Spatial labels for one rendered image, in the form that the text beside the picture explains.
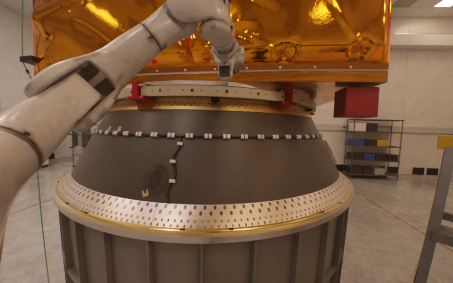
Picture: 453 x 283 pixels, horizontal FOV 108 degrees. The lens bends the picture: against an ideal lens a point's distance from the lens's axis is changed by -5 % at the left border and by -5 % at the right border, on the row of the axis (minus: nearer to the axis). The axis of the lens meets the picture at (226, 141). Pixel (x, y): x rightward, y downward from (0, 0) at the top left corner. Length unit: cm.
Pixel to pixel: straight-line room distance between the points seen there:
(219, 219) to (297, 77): 70
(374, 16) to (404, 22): 771
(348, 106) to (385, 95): 683
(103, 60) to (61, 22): 106
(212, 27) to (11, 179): 37
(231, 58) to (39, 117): 45
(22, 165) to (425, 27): 916
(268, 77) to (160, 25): 60
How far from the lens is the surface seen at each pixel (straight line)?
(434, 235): 88
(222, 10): 44
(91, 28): 130
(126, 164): 88
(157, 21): 42
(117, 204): 84
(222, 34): 43
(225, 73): 55
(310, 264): 104
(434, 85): 885
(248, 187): 74
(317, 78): 94
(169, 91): 87
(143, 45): 40
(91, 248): 104
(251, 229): 69
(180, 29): 42
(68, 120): 35
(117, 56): 40
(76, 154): 783
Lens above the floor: 153
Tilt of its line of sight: 5 degrees down
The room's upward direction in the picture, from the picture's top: 1 degrees clockwise
